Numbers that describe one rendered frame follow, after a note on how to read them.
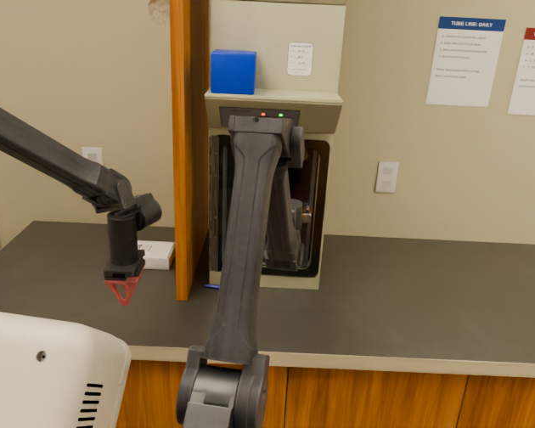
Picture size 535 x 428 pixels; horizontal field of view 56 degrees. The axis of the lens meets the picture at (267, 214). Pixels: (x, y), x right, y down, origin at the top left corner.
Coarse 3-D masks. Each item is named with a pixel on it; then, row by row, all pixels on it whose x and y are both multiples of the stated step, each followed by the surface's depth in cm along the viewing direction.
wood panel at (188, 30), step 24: (192, 0) 124; (192, 24) 126; (192, 48) 128; (192, 72) 130; (192, 96) 132; (192, 120) 134; (192, 144) 136; (192, 168) 138; (192, 192) 140; (192, 216) 142; (192, 240) 145; (192, 264) 147
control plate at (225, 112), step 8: (224, 112) 121; (232, 112) 121; (240, 112) 121; (248, 112) 121; (256, 112) 121; (264, 112) 121; (272, 112) 121; (280, 112) 120; (288, 112) 120; (296, 112) 120; (224, 120) 124; (296, 120) 123
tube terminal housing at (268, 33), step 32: (224, 0) 119; (224, 32) 122; (256, 32) 122; (288, 32) 122; (320, 32) 122; (256, 64) 125; (320, 64) 124; (224, 128) 131; (320, 256) 144; (288, 288) 148
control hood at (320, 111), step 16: (208, 96) 116; (224, 96) 116; (240, 96) 116; (256, 96) 116; (272, 96) 117; (288, 96) 118; (304, 96) 119; (320, 96) 120; (336, 96) 121; (208, 112) 122; (304, 112) 120; (320, 112) 120; (336, 112) 120; (304, 128) 127; (320, 128) 126
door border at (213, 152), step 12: (216, 144) 131; (216, 156) 132; (216, 168) 134; (216, 180) 135; (216, 192) 136; (216, 204) 137; (216, 216) 139; (216, 228) 140; (216, 240) 141; (216, 252) 143; (216, 264) 144
